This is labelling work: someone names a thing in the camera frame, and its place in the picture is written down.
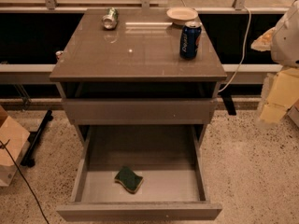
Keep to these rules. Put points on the green yellow sponge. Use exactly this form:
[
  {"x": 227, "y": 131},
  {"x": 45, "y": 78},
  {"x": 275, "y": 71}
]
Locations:
[{"x": 129, "y": 179}]

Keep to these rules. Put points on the black bracket behind cabinet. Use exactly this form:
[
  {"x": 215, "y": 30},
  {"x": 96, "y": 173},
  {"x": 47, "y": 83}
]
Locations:
[{"x": 226, "y": 96}]

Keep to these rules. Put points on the black floor stand bar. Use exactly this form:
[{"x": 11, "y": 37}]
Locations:
[{"x": 34, "y": 137}]

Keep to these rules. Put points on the closed grey top drawer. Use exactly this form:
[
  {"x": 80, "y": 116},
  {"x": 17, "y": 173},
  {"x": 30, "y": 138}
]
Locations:
[{"x": 139, "y": 111}]

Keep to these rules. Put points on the cardboard box right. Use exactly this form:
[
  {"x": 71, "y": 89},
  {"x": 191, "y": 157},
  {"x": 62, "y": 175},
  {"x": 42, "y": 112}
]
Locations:
[{"x": 294, "y": 113}]

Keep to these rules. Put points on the cardboard box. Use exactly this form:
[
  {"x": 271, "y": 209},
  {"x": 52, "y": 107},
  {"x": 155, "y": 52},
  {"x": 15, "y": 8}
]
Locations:
[
  {"x": 16, "y": 137},
  {"x": 294, "y": 113}
]

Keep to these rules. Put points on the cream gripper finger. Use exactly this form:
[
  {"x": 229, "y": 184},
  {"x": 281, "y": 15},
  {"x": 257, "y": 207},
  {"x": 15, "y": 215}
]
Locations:
[
  {"x": 264, "y": 41},
  {"x": 279, "y": 93}
]

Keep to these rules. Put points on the cardboard box left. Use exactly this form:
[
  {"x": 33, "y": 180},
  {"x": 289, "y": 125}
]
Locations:
[{"x": 16, "y": 137}]

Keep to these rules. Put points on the blue Pepsi can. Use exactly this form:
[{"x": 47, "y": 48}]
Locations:
[{"x": 189, "y": 40}]

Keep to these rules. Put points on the grey drawer cabinet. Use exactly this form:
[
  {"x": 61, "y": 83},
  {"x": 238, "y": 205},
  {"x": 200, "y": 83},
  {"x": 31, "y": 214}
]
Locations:
[{"x": 138, "y": 60}]

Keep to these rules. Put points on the red can behind cabinet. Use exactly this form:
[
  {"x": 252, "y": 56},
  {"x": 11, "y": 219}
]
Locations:
[{"x": 59, "y": 54}]

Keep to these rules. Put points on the white shallow bowl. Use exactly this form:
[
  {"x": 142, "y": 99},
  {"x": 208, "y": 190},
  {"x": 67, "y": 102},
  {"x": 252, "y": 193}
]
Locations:
[{"x": 180, "y": 15}]

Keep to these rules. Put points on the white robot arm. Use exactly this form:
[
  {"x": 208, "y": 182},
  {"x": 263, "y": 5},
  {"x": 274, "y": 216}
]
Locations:
[{"x": 285, "y": 40}]

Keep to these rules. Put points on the open grey middle drawer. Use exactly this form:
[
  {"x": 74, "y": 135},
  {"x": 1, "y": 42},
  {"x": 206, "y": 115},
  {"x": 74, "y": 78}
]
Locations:
[{"x": 142, "y": 172}]

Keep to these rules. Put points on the green soda can lying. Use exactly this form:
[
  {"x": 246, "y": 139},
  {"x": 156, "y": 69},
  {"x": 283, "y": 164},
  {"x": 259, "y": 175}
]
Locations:
[{"x": 110, "y": 19}]

